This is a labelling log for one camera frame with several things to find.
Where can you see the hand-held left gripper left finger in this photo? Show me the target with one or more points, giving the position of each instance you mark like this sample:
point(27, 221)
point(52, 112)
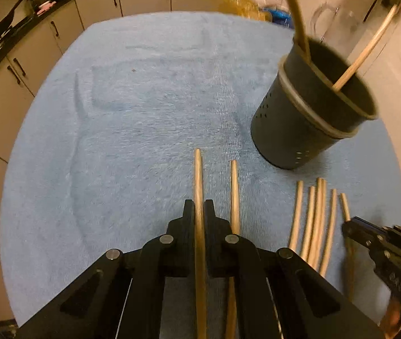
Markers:
point(190, 226)

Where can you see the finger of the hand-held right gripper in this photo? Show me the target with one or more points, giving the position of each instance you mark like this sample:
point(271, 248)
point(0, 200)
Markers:
point(361, 233)

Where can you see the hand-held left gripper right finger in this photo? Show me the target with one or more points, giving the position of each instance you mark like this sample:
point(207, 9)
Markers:
point(209, 226)

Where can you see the wooden chopstick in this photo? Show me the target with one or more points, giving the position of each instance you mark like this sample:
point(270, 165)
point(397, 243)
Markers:
point(316, 219)
point(366, 51)
point(198, 176)
point(234, 190)
point(310, 215)
point(294, 10)
point(344, 206)
point(331, 226)
point(323, 201)
point(297, 212)

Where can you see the dark perforated utensil holder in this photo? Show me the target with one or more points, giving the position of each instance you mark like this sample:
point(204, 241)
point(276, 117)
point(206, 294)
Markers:
point(285, 130)

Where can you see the person's right hand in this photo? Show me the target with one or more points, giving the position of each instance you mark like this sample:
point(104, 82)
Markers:
point(394, 314)

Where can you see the blue towel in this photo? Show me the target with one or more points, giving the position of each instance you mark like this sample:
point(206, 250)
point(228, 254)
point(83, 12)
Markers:
point(133, 130)

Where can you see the clear glass pitcher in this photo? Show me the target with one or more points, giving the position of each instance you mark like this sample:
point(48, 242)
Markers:
point(348, 17)

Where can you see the blue plastic bag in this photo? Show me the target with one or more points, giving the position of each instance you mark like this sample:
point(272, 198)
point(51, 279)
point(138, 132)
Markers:
point(278, 16)

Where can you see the yellow plastic bag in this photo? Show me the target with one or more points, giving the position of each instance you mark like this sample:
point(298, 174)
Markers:
point(239, 5)

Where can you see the row of beige base cabinets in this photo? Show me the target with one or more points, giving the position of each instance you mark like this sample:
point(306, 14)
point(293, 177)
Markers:
point(140, 0)

